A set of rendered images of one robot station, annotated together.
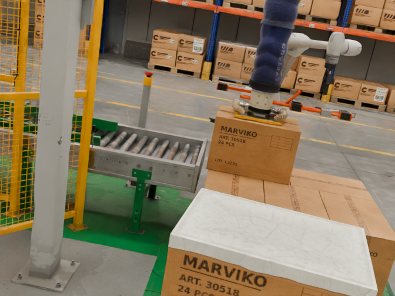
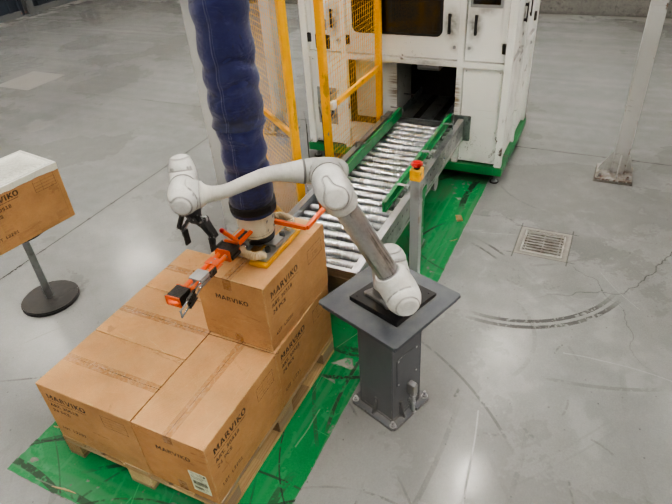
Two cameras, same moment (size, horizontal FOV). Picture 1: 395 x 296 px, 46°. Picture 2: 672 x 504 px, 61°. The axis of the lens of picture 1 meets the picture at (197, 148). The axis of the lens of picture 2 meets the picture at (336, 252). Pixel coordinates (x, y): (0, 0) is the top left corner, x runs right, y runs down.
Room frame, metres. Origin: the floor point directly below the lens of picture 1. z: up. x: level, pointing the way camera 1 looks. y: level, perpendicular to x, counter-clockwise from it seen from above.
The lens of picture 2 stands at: (4.64, -2.41, 2.55)
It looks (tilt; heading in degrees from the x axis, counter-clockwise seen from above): 35 degrees down; 115
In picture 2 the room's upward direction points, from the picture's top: 4 degrees counter-clockwise
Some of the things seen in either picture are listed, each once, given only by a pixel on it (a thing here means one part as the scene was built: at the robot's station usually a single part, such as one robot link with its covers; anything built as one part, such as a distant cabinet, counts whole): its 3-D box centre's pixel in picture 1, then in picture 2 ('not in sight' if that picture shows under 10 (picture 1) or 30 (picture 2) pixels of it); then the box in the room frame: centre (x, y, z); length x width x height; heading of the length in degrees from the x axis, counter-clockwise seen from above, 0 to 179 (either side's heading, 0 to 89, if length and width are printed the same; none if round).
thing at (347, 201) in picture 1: (285, 215); (200, 355); (3.00, -0.70, 0.34); 1.20 x 1.00 x 0.40; 87
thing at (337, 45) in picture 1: (337, 43); (183, 175); (3.29, -0.82, 1.55); 0.13 x 0.11 x 0.16; 122
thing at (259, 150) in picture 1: (253, 143); (266, 276); (3.31, -0.40, 0.74); 0.60 x 0.40 x 0.40; 86
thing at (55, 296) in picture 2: not in sight; (35, 265); (1.37, -0.30, 0.31); 0.40 x 0.40 x 0.62
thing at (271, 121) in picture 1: (258, 117); not in sight; (3.21, -0.39, 0.97); 0.34 x 0.10 x 0.05; 87
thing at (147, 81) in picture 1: (141, 133); (415, 239); (3.87, 0.51, 0.50); 0.07 x 0.07 x 1.00; 87
